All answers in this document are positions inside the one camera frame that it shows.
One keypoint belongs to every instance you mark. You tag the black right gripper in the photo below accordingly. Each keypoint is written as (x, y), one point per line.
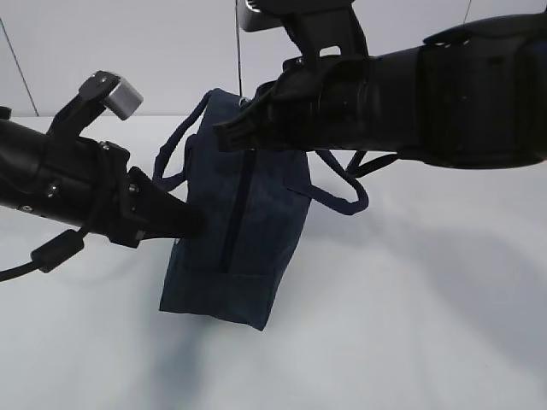
(305, 111)

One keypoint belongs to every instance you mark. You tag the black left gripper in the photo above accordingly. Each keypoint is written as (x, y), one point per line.
(126, 217)

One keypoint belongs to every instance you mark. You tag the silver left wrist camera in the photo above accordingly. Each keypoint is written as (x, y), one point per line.
(102, 91)

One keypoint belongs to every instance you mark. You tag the navy blue lunch bag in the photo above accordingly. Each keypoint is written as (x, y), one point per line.
(255, 204)

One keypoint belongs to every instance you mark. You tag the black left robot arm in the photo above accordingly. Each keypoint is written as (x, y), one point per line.
(86, 183)

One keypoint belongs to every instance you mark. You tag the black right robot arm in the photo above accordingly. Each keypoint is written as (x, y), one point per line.
(470, 97)

